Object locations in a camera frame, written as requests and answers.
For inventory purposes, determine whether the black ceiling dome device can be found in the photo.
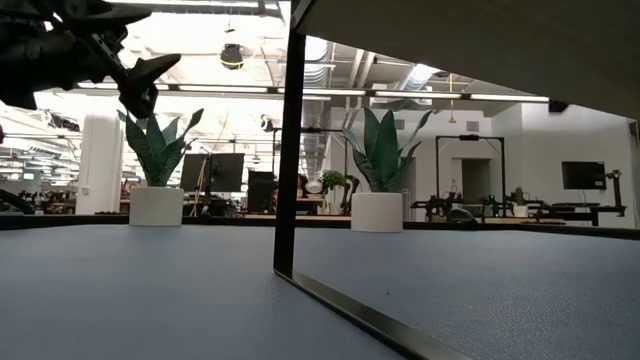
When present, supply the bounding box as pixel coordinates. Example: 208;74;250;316
219;43;245;71

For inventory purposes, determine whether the dark monitor back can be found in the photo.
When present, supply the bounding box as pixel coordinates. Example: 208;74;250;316
247;170;277;214

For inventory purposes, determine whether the black metal frame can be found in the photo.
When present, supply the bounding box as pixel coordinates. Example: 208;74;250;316
273;0;640;360

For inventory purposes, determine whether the small cactus in white pot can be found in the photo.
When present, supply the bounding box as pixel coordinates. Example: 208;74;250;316
512;186;530;218

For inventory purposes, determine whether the grey dome-shaped object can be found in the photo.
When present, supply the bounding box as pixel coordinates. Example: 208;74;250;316
446;207;477;224

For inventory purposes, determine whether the small leafy green plant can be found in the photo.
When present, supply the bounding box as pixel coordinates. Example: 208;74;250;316
319;169;349;194

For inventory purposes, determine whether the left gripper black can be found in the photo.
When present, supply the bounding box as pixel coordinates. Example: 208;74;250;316
14;1;182;120

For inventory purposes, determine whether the black background workbench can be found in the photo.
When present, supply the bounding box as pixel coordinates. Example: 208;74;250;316
529;168;627;227

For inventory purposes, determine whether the black gantry frame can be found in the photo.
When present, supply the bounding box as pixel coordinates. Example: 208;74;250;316
434;134;506;201

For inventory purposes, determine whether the yellow hanging pendant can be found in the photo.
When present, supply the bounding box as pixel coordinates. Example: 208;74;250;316
447;73;457;125

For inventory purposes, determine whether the long ceiling light bar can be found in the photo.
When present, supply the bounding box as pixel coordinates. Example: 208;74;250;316
74;79;551;104

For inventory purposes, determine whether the black computer monitor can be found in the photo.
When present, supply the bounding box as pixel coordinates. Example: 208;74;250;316
179;153;208;193
209;152;246;194

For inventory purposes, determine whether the snake plant in white pot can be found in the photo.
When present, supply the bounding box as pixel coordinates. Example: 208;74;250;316
116;106;205;228
342;106;434;234

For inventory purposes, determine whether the white building column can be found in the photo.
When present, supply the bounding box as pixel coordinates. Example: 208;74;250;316
74;113;125;216

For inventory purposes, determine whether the black wall television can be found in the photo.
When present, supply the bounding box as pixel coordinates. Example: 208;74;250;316
561;160;607;191

